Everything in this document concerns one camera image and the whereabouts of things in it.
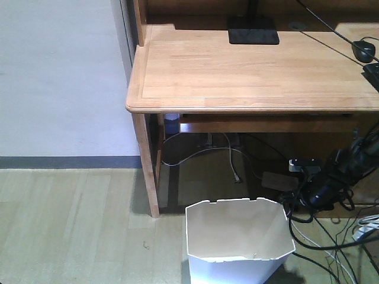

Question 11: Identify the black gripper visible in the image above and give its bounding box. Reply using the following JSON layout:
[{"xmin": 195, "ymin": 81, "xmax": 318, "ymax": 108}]
[{"xmin": 280, "ymin": 173, "xmax": 355, "ymax": 211}]

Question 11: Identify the white plastic trash bin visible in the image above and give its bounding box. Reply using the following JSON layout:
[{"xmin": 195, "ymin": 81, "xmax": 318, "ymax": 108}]
[{"xmin": 185, "ymin": 198, "xmax": 296, "ymax": 283}]

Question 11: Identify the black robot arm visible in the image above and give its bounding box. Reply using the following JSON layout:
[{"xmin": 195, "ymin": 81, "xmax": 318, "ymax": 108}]
[{"xmin": 280, "ymin": 123, "xmax": 378, "ymax": 212}]

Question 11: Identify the white power strip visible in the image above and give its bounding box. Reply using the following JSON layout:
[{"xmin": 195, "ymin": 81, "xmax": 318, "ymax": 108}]
[{"xmin": 261, "ymin": 172, "xmax": 298, "ymax": 192}]

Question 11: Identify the black keyboard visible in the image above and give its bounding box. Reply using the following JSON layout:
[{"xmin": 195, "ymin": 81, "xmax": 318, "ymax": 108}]
[{"xmin": 362, "ymin": 63, "xmax": 379, "ymax": 92}]

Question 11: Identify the black computer mouse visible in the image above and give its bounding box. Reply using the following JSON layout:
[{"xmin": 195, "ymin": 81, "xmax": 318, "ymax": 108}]
[{"xmin": 351, "ymin": 40, "xmax": 376, "ymax": 63}]

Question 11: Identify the white and blue container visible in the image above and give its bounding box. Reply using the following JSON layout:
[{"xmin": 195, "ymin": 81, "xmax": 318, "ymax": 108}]
[{"xmin": 164, "ymin": 114, "xmax": 180, "ymax": 135}]

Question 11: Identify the wooden desk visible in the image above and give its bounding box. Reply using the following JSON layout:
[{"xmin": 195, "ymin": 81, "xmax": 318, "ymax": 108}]
[{"xmin": 126, "ymin": 1, "xmax": 378, "ymax": 218}]

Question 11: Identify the black monitor stand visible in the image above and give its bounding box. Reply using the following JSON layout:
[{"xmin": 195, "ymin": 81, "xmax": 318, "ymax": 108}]
[{"xmin": 227, "ymin": 1, "xmax": 280, "ymax": 45}]

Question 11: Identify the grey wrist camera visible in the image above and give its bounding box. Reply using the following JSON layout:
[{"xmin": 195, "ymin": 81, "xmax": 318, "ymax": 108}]
[{"xmin": 288, "ymin": 158, "xmax": 322, "ymax": 174}]

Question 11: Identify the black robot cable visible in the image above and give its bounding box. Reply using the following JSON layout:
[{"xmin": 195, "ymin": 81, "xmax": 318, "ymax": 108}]
[{"xmin": 284, "ymin": 204, "xmax": 379, "ymax": 251}]

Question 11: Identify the white plug cable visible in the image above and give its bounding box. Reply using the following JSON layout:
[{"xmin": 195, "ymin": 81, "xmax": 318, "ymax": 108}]
[{"xmin": 221, "ymin": 133, "xmax": 242, "ymax": 184}]

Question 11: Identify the black cable on desk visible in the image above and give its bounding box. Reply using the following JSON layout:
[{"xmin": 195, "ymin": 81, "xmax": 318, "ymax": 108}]
[{"xmin": 296, "ymin": 0, "xmax": 379, "ymax": 64}]

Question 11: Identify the grey cable under desk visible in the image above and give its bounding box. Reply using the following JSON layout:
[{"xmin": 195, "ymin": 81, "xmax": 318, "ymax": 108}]
[{"xmin": 161, "ymin": 132, "xmax": 264, "ymax": 180}]

